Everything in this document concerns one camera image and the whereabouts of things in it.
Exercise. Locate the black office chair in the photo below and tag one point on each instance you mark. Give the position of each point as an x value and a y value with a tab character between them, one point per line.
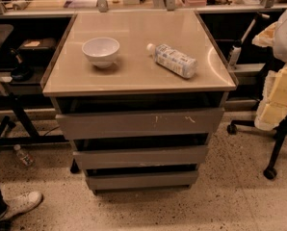
279	137

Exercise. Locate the grey drawer cabinet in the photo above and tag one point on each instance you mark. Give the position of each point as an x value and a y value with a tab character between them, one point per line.
134	82

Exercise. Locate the white handled tool under bench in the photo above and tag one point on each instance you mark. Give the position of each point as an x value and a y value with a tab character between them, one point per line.
236	48

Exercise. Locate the white sneaker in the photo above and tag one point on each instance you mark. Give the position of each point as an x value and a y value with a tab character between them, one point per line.
18	205

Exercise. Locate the grey top drawer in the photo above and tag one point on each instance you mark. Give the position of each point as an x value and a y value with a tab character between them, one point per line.
139	123

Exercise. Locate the plastic bottle on floor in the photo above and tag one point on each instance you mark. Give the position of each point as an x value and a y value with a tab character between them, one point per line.
23	156

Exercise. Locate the black box under bench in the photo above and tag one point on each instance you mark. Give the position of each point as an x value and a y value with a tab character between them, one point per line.
37	51

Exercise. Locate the grey bottom drawer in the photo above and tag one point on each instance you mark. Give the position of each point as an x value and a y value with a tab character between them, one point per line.
150	180

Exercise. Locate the white plastic bottle on cabinet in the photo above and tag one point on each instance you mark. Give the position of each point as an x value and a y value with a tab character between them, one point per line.
173	60

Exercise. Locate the grey middle drawer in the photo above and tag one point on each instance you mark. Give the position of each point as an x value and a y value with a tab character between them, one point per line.
141	157

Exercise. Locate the grey drawer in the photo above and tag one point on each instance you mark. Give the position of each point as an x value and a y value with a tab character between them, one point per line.
139	123
150	180
141	157

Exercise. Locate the yellow foam-covered gripper finger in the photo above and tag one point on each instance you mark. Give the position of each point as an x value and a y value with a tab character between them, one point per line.
272	108

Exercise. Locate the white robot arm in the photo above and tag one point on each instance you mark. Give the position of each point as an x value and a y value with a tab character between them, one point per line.
275	36

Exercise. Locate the white ceramic bowl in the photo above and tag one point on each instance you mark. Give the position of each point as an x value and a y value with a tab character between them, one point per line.
101	52

